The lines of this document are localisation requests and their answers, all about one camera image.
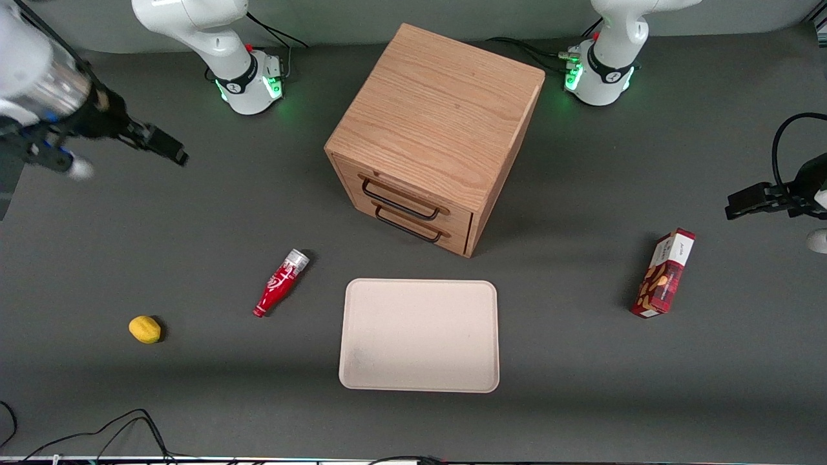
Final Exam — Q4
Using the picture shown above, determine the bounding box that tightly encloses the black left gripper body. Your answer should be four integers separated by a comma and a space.
791, 152, 827, 219

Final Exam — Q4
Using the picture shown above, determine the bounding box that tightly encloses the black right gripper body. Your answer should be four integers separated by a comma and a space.
65, 85, 141, 153

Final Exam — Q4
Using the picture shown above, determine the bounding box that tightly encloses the red coke bottle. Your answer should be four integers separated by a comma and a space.
252, 249, 311, 318

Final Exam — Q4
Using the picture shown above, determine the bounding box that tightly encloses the cream plastic tray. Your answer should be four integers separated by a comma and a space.
339, 278, 501, 393

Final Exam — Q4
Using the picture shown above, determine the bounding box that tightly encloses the red cookie box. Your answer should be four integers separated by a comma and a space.
631, 228, 696, 320

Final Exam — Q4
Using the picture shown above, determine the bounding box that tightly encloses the yellow lemon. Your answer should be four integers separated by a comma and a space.
128, 315, 162, 344

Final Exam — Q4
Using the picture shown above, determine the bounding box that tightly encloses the wooden drawer front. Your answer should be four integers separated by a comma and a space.
332, 155, 476, 238
342, 187, 472, 258

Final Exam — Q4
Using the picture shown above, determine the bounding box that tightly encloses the wooden drawer cabinet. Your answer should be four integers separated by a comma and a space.
324, 23, 546, 259

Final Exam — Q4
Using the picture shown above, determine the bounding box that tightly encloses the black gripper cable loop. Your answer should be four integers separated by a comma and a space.
771, 112, 827, 194

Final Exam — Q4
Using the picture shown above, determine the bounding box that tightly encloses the black arm base cable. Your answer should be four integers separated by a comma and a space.
486, 18, 605, 77
246, 11, 310, 78

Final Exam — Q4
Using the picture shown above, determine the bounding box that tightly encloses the black metal drawer handle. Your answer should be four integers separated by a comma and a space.
374, 206, 447, 244
361, 178, 442, 222

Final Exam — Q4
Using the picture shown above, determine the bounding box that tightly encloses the black table edge cable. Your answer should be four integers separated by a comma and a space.
19, 408, 178, 464
0, 400, 18, 450
367, 455, 448, 465

